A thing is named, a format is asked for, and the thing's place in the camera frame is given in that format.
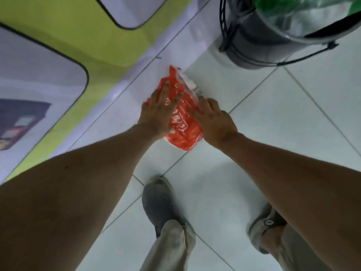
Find grey knit shoe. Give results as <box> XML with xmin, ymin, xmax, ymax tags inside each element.
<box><xmin>142</xmin><ymin>176</ymin><xmax>189</xmax><ymax>239</ymax></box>
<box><xmin>246</xmin><ymin>202</ymin><xmax>287</xmax><ymax>254</ymax></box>

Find person's left forearm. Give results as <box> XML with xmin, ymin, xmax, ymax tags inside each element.
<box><xmin>0</xmin><ymin>123</ymin><xmax>163</xmax><ymax>271</ymax></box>

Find person's right hand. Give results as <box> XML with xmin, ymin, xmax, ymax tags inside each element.
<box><xmin>188</xmin><ymin>96</ymin><xmax>239</xmax><ymax>150</ymax></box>

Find person's left hand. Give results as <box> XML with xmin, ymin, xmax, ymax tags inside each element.
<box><xmin>137</xmin><ymin>81</ymin><xmax>184</xmax><ymax>139</ymax></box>

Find yellow-green cabinet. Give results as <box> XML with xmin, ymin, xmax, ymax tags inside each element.
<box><xmin>0</xmin><ymin>0</ymin><xmax>198</xmax><ymax>184</ymax></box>

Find person's right forearm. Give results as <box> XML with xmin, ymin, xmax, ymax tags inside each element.
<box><xmin>218</xmin><ymin>132</ymin><xmax>361</xmax><ymax>271</ymax></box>

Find red plastic bag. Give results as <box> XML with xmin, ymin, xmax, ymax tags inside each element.
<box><xmin>146</xmin><ymin>65</ymin><xmax>204</xmax><ymax>151</ymax></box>

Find clear plastic bin liner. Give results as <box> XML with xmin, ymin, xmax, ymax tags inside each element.
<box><xmin>250</xmin><ymin>0</ymin><xmax>361</xmax><ymax>40</ymax></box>

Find grey trash bin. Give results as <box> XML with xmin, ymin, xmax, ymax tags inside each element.
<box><xmin>218</xmin><ymin>0</ymin><xmax>361</xmax><ymax>70</ymax></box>

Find beige trousers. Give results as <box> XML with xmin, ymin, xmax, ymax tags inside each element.
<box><xmin>140</xmin><ymin>219</ymin><xmax>334</xmax><ymax>271</ymax></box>

